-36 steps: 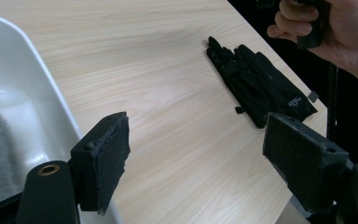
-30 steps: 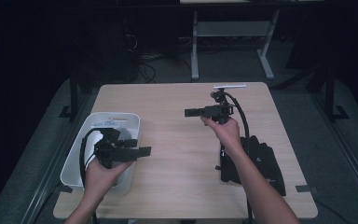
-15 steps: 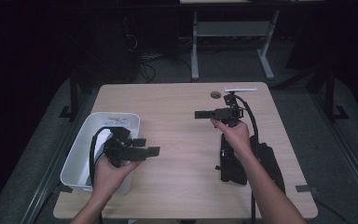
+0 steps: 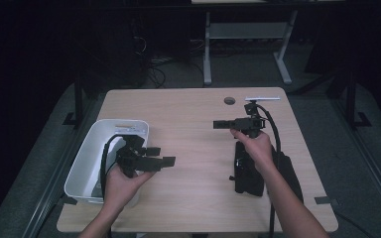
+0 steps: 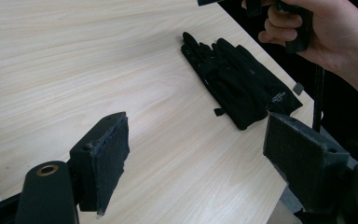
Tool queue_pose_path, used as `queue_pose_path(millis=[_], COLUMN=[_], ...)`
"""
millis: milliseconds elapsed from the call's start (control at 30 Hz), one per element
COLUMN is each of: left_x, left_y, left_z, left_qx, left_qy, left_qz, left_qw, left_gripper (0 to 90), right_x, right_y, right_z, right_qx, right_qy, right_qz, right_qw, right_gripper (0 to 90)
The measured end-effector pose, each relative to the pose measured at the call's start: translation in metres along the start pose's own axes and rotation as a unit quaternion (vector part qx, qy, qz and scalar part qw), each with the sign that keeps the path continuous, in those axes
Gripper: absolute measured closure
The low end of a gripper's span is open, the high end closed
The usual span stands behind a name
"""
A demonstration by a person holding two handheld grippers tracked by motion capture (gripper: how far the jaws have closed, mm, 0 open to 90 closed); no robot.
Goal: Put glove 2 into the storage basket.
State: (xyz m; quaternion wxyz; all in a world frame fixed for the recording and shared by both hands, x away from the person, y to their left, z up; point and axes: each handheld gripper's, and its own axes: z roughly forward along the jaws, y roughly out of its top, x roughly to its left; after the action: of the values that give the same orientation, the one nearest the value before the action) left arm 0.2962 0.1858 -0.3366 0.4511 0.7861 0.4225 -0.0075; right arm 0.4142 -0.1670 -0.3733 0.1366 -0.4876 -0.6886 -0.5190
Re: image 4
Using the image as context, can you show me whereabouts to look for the white plastic bin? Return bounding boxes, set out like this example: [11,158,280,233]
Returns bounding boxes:
[63,118,150,208]

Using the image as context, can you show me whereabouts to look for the person's left hand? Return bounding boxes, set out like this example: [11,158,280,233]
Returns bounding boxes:
[102,165,157,212]

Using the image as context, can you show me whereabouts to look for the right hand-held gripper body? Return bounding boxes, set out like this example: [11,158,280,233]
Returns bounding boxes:
[233,95,282,139]

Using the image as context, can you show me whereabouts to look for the black floor cable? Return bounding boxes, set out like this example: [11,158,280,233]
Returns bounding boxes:
[335,211,373,238]

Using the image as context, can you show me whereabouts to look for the hand-held gripper cable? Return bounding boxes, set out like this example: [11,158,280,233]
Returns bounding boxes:
[255,103,283,238]
[99,133,127,200]

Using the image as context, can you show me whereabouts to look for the black metal stand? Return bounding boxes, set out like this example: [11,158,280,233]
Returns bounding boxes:
[342,63,373,130]
[62,63,87,129]

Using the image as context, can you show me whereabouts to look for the left hand-held gripper cable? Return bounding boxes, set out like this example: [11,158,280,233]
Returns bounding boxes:
[99,133,127,200]

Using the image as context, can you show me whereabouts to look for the grey tape strip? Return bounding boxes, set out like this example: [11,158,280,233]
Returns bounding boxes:
[314,195,339,206]

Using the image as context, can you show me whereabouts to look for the white metal desk frame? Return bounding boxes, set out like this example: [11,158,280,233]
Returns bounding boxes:
[202,9,300,87]

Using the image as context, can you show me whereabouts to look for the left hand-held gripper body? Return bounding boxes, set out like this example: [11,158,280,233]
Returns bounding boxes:
[114,126,153,179]

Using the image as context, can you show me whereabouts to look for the bundle of floor cables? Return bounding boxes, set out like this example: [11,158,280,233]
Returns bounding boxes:
[129,18,206,89]

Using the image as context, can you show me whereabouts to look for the person's right hand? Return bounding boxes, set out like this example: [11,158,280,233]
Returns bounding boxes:
[229,128,276,176]

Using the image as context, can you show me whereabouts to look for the right hand-held gripper cable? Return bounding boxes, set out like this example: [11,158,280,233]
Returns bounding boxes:
[255,103,283,238]

